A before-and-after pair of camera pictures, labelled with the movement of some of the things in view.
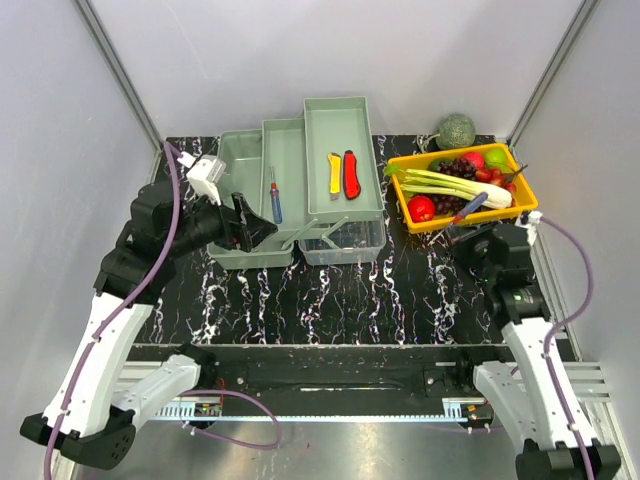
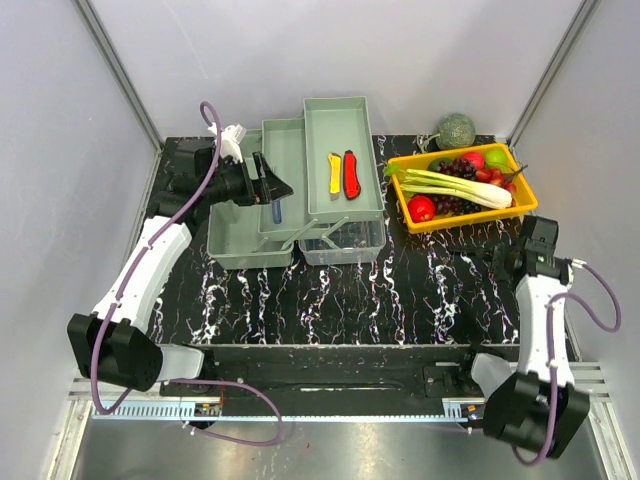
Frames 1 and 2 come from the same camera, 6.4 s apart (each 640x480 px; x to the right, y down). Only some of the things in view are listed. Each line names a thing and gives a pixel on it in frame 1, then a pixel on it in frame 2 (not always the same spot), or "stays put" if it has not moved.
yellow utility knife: (335, 175) stays put
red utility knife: (351, 182) stays put
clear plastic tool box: (317, 176) stays put
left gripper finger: (254, 230) → (273, 186)
